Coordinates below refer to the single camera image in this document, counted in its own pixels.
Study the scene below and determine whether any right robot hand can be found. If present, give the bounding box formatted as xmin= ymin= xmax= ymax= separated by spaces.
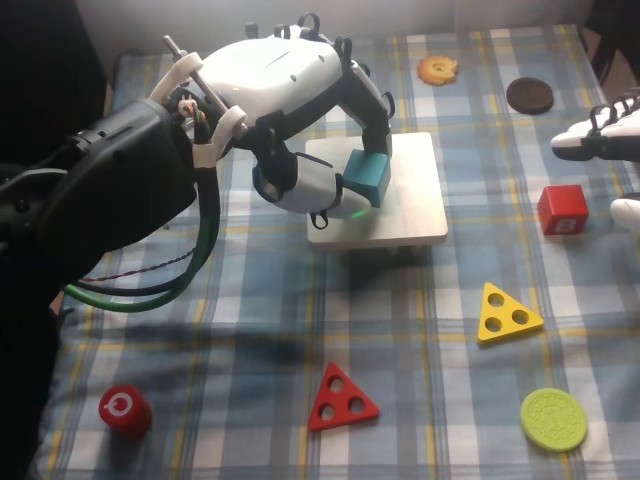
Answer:
xmin=549 ymin=94 xmax=640 ymax=231

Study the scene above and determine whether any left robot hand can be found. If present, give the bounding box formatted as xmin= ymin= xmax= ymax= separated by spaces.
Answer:
xmin=197 ymin=13 xmax=396 ymax=229

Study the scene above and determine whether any red letter cube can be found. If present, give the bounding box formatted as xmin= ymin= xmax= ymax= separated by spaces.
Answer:
xmin=537 ymin=184 xmax=590 ymax=237

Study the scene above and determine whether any teal cube block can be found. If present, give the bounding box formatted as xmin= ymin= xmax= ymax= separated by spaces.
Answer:
xmin=342 ymin=148 xmax=392 ymax=209

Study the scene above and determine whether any yellow triangle with holes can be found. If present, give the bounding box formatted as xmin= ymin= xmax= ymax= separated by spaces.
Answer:
xmin=476 ymin=282 xmax=545 ymax=344

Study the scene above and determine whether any red triangle with holes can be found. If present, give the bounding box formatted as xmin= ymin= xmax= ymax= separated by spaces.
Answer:
xmin=307 ymin=362 xmax=381 ymax=432

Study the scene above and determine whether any red cylinder block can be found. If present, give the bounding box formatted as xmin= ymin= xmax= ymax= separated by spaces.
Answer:
xmin=98 ymin=384 xmax=153 ymax=439

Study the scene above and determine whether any brown round cookie toy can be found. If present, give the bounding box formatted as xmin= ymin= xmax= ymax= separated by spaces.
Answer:
xmin=505 ymin=77 xmax=555 ymax=116

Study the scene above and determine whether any black stand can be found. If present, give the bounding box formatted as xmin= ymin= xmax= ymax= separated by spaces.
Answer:
xmin=582 ymin=0 xmax=640 ymax=89

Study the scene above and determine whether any small white wooden table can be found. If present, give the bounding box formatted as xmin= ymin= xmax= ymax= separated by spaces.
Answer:
xmin=304 ymin=132 xmax=449 ymax=259

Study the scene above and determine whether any blue plaid cloth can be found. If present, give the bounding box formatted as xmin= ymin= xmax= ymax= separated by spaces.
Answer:
xmin=29 ymin=24 xmax=640 ymax=480

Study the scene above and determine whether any green round cookie toy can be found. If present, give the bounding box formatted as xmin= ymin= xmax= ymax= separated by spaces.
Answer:
xmin=519 ymin=387 xmax=589 ymax=454

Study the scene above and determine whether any tan ring biscuit toy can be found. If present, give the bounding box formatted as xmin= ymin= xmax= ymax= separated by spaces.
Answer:
xmin=417 ymin=54 xmax=460 ymax=88

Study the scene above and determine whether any red twisted wire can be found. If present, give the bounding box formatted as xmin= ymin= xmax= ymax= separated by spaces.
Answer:
xmin=82 ymin=247 xmax=196 ymax=284

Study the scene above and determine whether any black cable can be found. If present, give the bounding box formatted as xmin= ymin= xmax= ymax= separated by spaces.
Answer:
xmin=74 ymin=199 xmax=216 ymax=297

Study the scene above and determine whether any green cable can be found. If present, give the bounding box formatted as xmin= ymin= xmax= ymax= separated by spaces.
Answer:
xmin=63 ymin=164 xmax=221 ymax=312

